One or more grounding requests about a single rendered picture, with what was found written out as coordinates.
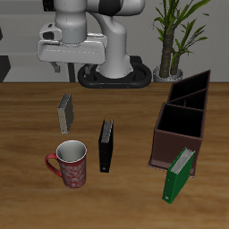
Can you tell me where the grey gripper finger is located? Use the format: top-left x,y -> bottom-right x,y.
84,64 -> 93,76
50,61 -> 62,73

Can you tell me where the green book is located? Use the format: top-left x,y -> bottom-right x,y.
162,146 -> 197,205

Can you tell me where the green pot plant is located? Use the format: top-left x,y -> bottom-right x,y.
151,0 -> 211,84

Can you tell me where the dark background post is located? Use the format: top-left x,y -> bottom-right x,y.
67,63 -> 76,83

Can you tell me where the pale yellow-grey book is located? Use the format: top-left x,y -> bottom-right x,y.
56,93 -> 75,136

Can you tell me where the dark brown desk caddy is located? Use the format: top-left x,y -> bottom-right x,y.
148,69 -> 212,179

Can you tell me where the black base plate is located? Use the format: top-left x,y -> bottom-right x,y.
77,55 -> 153,89

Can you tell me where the black book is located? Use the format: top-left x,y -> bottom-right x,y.
98,118 -> 115,174

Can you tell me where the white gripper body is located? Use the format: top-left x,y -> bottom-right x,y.
37,32 -> 108,65

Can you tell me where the dark background panel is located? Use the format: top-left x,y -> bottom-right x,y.
0,55 -> 12,83

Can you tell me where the red patterned mug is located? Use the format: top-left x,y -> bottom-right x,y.
45,140 -> 89,190

